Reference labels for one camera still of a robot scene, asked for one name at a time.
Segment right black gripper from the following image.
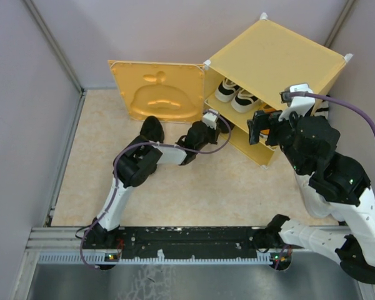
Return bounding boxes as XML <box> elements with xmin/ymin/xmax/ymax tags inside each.
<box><xmin>246</xmin><ymin>107</ymin><xmax>309</xmax><ymax>174</ymax></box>

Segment orange canvas sneaker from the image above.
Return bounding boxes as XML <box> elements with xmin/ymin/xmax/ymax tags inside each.
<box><xmin>261</xmin><ymin>104</ymin><xmax>276</xmax><ymax>113</ymax></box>
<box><xmin>260</xmin><ymin>129</ymin><xmax>269</xmax><ymax>139</ymax></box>

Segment black white sneaker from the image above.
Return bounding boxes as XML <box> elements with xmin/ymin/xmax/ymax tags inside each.
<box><xmin>231</xmin><ymin>89</ymin><xmax>262</xmax><ymax>113</ymax></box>
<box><xmin>214</xmin><ymin>78</ymin><xmax>241</xmax><ymax>103</ymax></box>

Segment black chunky shoe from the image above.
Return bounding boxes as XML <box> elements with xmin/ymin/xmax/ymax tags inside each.
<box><xmin>217</xmin><ymin>119</ymin><xmax>235</xmax><ymax>134</ymax></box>
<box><xmin>138</xmin><ymin>115</ymin><xmax>166</xmax><ymax>176</ymax></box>

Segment yellow shoe cabinet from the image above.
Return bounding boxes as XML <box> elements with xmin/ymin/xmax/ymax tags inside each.
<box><xmin>204</xmin><ymin>13</ymin><xmax>352</xmax><ymax>168</ymax></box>

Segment yellow cabinet door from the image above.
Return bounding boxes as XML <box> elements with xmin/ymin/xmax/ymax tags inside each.
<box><xmin>107</xmin><ymin>60</ymin><xmax>204</xmax><ymax>123</ymax></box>

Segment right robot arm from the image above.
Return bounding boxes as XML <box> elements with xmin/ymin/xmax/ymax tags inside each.
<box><xmin>247</xmin><ymin>111</ymin><xmax>375</xmax><ymax>285</ymax></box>

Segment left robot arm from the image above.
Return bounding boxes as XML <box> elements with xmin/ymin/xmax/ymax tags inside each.
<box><xmin>80</xmin><ymin>111</ymin><xmax>231</xmax><ymax>249</ymax></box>

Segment zebra striped shoe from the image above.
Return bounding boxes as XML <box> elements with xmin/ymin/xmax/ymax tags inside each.
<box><xmin>312</xmin><ymin>100</ymin><xmax>329</xmax><ymax>119</ymax></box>

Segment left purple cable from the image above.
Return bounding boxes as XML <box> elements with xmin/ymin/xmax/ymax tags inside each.
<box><xmin>79</xmin><ymin>109</ymin><xmax>234</xmax><ymax>271</ymax></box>

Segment purple cable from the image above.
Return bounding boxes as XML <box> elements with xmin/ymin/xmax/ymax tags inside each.
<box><xmin>79</xmin><ymin>109</ymin><xmax>234</xmax><ymax>271</ymax></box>
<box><xmin>290</xmin><ymin>90</ymin><xmax>375</xmax><ymax>232</ymax></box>

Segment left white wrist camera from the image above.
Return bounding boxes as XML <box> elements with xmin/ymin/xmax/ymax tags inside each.
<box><xmin>202</xmin><ymin>109</ymin><xmax>219</xmax><ymax>130</ymax></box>

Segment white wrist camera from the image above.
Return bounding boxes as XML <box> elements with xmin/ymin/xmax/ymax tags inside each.
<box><xmin>202</xmin><ymin>109</ymin><xmax>219</xmax><ymax>130</ymax></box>
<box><xmin>279</xmin><ymin>83</ymin><xmax>315</xmax><ymax>121</ymax></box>

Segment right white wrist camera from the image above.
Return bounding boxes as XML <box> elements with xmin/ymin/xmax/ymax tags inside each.
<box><xmin>279</xmin><ymin>83</ymin><xmax>315</xmax><ymax>121</ymax></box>

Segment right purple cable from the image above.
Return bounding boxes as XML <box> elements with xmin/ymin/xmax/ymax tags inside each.
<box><xmin>290</xmin><ymin>90</ymin><xmax>375</xmax><ymax>232</ymax></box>

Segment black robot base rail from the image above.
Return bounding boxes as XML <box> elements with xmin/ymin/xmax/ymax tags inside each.
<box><xmin>79</xmin><ymin>226</ymin><xmax>304</xmax><ymax>271</ymax></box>

